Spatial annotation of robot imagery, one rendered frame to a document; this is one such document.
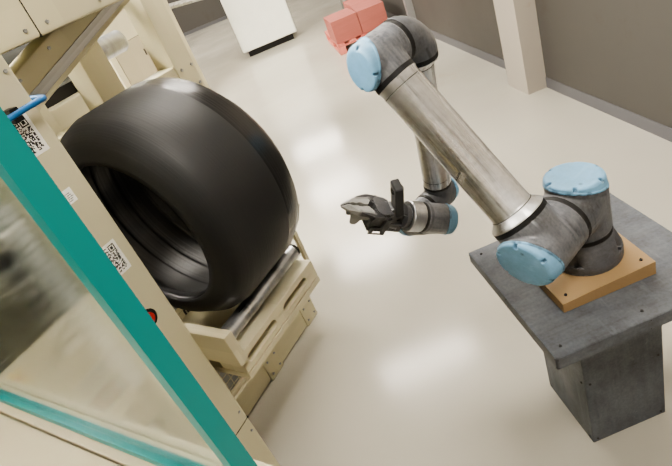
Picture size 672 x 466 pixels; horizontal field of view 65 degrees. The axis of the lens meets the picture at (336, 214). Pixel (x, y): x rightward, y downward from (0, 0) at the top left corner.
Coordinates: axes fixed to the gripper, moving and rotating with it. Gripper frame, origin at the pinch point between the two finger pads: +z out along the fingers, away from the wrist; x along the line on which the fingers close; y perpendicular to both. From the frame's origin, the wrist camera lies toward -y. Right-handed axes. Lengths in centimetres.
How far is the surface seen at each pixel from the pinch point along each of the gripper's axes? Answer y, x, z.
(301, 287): 25.0, -8.5, 6.1
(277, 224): -1.3, -10.7, 22.1
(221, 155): -14.8, -4.9, 37.8
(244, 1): 228, 686, -145
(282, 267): 19.7, -5.9, 12.9
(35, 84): 4, 39, 76
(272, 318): 24.7, -18.8, 16.9
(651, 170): 6, 55, -196
